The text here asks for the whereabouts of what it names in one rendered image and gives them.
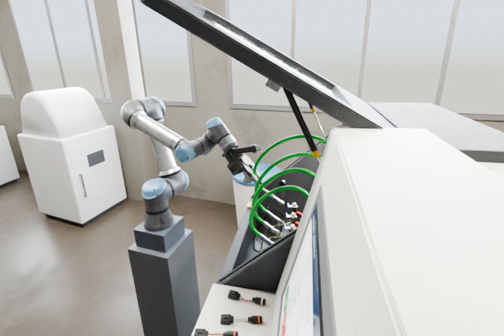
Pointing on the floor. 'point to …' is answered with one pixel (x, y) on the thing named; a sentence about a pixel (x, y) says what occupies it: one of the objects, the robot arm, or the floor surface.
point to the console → (408, 236)
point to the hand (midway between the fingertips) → (259, 181)
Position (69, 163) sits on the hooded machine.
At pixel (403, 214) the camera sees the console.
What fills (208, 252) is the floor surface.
